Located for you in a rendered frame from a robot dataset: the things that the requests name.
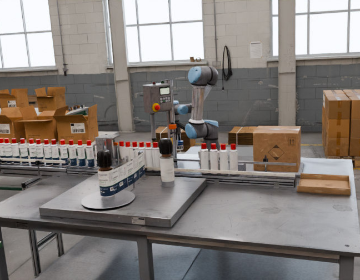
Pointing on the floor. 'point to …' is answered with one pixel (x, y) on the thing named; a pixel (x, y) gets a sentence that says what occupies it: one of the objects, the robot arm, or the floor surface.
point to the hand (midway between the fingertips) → (178, 143)
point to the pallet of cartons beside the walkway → (345, 125)
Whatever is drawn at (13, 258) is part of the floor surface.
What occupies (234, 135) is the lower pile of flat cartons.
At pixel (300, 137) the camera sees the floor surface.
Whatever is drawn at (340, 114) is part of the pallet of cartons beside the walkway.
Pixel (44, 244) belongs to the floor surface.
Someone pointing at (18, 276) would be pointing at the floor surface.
